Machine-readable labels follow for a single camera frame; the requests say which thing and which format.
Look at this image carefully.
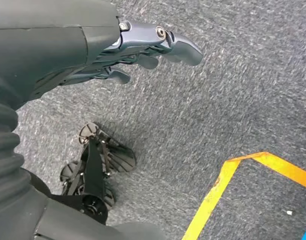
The grey robot body shell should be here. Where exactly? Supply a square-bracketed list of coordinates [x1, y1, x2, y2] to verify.
[0, 168, 168, 240]

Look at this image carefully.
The yellow floor tape rectangle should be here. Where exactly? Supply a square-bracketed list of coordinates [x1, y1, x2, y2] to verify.
[182, 151, 306, 240]

